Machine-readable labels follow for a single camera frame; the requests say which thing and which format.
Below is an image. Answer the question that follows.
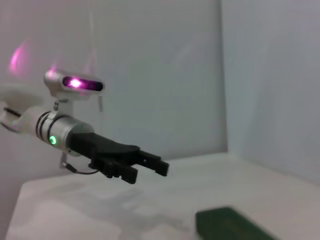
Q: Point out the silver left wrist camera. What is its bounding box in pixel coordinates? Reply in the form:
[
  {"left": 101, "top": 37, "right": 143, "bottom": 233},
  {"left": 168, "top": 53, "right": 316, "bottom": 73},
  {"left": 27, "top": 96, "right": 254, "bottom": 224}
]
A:
[{"left": 44, "top": 68, "right": 105, "bottom": 102}]

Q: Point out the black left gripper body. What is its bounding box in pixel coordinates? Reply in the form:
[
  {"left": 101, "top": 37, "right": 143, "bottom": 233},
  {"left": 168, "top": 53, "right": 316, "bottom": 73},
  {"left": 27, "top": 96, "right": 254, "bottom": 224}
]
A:
[{"left": 69, "top": 131, "right": 141, "bottom": 167}]

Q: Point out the green glasses case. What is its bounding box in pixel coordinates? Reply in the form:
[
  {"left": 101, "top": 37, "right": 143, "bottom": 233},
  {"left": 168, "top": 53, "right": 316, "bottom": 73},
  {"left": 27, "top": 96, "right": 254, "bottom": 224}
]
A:
[{"left": 195, "top": 206, "right": 279, "bottom": 240}]

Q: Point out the left cable with silver plug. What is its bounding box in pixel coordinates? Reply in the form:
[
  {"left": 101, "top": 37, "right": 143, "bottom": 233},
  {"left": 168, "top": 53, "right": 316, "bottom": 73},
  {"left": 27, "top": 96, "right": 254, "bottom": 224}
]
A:
[{"left": 59, "top": 149, "right": 101, "bottom": 176}]

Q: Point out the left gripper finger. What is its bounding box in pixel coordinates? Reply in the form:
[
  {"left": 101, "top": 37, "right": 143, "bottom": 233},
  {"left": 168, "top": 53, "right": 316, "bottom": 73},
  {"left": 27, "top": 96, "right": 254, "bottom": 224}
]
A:
[
  {"left": 135, "top": 149, "right": 170, "bottom": 177},
  {"left": 88, "top": 158, "right": 139, "bottom": 185}
]

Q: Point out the silver left camera bracket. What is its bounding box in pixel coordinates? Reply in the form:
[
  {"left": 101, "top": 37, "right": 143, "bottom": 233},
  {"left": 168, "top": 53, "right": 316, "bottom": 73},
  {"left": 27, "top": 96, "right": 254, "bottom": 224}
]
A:
[{"left": 52, "top": 96, "right": 75, "bottom": 118}]

